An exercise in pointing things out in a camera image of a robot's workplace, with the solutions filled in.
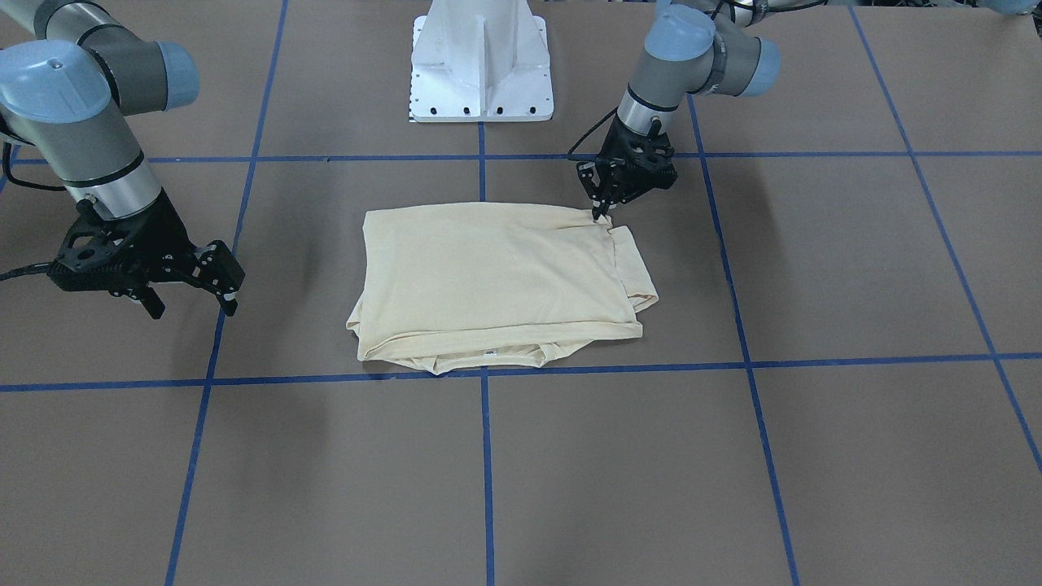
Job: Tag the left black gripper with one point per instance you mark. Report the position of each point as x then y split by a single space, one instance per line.
616 181

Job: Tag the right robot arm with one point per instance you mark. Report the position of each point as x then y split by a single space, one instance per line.
68 93

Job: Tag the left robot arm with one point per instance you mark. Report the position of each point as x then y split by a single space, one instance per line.
692 48

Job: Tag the beige printed t-shirt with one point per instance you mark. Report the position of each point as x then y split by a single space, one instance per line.
461 285

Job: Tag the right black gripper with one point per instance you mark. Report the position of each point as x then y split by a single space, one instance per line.
165 230

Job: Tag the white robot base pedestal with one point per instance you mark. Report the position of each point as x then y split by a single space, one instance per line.
480 61

